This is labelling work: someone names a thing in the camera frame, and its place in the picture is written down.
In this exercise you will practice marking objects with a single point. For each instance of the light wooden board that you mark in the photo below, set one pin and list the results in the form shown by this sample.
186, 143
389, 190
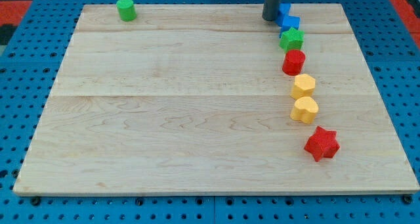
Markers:
192, 100

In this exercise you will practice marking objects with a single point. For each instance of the red cylinder block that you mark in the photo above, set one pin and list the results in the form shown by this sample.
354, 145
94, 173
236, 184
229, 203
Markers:
293, 62

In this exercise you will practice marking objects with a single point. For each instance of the yellow heart block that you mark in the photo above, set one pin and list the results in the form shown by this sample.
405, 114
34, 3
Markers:
305, 109

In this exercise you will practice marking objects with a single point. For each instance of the yellow hexagon block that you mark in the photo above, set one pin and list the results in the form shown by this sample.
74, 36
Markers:
303, 86

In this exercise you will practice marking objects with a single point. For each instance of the green star block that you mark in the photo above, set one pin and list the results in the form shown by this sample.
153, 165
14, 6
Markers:
292, 39

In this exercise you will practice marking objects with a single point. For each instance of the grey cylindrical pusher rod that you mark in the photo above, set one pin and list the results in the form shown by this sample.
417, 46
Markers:
270, 9

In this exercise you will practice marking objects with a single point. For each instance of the blue angular block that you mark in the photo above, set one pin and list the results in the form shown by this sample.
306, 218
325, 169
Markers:
284, 20

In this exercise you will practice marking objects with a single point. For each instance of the red star block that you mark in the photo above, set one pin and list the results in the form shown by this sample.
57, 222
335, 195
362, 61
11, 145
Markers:
322, 144

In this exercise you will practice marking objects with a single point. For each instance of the green cylinder block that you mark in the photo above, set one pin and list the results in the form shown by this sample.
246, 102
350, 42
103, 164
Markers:
126, 10

